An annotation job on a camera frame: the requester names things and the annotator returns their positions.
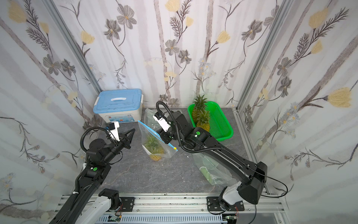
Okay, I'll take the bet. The zip-top bag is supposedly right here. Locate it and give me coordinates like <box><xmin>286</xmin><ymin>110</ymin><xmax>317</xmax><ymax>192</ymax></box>
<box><xmin>138</xmin><ymin>121</ymin><xmax>178</xmax><ymax>161</ymax></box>
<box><xmin>143</xmin><ymin>108</ymin><xmax>159</xmax><ymax>127</ymax></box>
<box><xmin>193</xmin><ymin>153</ymin><xmax>237</xmax><ymax>186</ymax></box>

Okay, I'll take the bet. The pineapple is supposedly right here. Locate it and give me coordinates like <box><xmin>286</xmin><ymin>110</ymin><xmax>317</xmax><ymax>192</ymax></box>
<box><xmin>144</xmin><ymin>135</ymin><xmax>164</xmax><ymax>161</ymax></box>
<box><xmin>192</xmin><ymin>94</ymin><xmax>207</xmax><ymax>123</ymax></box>
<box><xmin>196</xmin><ymin>110</ymin><xmax>210</xmax><ymax>132</ymax></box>

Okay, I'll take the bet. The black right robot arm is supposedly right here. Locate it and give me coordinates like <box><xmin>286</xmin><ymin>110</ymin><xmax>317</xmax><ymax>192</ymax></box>
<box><xmin>154</xmin><ymin>101</ymin><xmax>268</xmax><ymax>205</ymax></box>

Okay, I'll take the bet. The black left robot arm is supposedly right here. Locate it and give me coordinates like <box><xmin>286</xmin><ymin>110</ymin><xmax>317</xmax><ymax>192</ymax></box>
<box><xmin>51</xmin><ymin>125</ymin><xmax>135</xmax><ymax>224</ymax></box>

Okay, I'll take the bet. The blue lid storage box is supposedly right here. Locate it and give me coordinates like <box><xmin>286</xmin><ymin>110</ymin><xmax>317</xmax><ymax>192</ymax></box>
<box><xmin>93</xmin><ymin>89</ymin><xmax>144</xmax><ymax>123</ymax></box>

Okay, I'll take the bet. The green plastic perforated basket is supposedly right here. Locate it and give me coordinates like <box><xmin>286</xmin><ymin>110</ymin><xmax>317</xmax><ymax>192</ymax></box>
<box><xmin>187</xmin><ymin>100</ymin><xmax>234</xmax><ymax>142</ymax></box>

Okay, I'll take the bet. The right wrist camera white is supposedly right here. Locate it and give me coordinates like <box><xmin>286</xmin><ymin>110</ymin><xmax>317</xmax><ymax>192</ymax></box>
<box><xmin>153</xmin><ymin>112</ymin><xmax>171</xmax><ymax>132</ymax></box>

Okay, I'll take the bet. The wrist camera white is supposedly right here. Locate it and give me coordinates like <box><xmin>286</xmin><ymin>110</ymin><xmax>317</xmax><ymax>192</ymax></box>
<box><xmin>153</xmin><ymin>112</ymin><xmax>171</xmax><ymax>132</ymax></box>
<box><xmin>106</xmin><ymin>121</ymin><xmax>120</xmax><ymax>141</ymax></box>

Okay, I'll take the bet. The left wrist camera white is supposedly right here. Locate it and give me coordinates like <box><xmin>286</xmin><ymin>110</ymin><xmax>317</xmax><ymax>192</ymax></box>
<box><xmin>106</xmin><ymin>121</ymin><xmax>120</xmax><ymax>141</ymax></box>

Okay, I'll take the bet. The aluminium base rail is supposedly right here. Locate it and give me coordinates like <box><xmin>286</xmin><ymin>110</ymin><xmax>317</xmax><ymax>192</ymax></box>
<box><xmin>55</xmin><ymin>192</ymin><xmax>283</xmax><ymax>216</ymax></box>

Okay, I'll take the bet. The white perforated cable duct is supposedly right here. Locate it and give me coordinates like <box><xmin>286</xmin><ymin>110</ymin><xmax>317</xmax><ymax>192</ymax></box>
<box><xmin>95</xmin><ymin>214</ymin><xmax>227</xmax><ymax>224</ymax></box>

